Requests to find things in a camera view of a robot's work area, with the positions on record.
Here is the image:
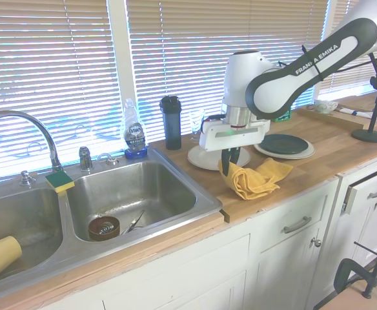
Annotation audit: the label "clear Dawn soap bottle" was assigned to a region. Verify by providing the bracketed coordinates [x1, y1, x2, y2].
[123, 98, 149, 160]

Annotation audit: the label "metal tongs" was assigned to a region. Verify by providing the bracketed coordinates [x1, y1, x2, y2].
[120, 209, 146, 235]

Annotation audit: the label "metal coil whisk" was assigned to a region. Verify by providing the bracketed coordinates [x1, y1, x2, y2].
[97, 221, 116, 234]

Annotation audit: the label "open white drawer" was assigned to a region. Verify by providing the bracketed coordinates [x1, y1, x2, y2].
[342, 166, 377, 216]

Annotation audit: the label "white window blind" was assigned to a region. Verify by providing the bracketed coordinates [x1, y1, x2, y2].
[0, 0, 121, 185]
[319, 0, 377, 99]
[126, 0, 330, 136]

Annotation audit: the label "wooden serving tray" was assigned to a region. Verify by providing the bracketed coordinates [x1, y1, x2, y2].
[297, 102, 377, 130]

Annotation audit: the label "white plate gold rim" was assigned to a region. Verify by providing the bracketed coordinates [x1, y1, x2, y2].
[187, 143, 252, 171]

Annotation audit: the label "white base cabinet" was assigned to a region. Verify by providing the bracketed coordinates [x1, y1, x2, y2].
[38, 151, 377, 310]

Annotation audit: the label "tall clear footed glass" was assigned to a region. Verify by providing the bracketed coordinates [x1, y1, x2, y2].
[188, 108, 206, 143]

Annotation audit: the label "chrome sink knob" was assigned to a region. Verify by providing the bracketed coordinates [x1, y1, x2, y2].
[19, 170, 36, 187]

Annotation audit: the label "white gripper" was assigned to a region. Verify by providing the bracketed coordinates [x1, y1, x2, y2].
[198, 116, 271, 176]

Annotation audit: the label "green cardboard box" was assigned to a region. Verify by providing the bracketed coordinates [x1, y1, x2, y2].
[270, 109, 292, 123]

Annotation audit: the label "yellow cloth towel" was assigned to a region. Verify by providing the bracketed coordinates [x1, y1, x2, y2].
[218, 157, 294, 201]

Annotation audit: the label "black shaker bottle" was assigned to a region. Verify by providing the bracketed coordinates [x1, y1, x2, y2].
[159, 95, 183, 150]

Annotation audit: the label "white floral bowl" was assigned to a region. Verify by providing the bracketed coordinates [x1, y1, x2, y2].
[314, 99, 340, 114]

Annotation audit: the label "dark green plate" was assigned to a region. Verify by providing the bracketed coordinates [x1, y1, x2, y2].
[260, 134, 309, 155]

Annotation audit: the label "chrome gooseneck faucet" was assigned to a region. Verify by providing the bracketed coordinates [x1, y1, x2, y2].
[0, 110, 64, 174]

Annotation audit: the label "large cream plate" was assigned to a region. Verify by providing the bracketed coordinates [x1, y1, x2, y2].
[253, 137, 315, 160]

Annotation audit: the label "white rolled napkin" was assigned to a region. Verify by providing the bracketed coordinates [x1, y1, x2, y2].
[336, 107, 374, 119]

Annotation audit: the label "chrome faucet handle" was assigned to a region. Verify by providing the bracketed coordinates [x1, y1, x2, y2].
[79, 146, 94, 172]

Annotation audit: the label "yellow green sponge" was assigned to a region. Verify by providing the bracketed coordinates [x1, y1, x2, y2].
[45, 170, 76, 194]

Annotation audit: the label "dark metal table clamp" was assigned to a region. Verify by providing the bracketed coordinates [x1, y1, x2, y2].
[332, 240, 377, 300]

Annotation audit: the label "stainless steel double sink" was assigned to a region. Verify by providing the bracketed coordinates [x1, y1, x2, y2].
[0, 151, 224, 293]

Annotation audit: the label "brown bowl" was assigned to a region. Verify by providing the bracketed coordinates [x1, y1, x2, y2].
[88, 216, 121, 242]

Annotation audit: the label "black round-base camera stand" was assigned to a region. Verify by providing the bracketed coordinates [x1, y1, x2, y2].
[351, 53, 377, 143]

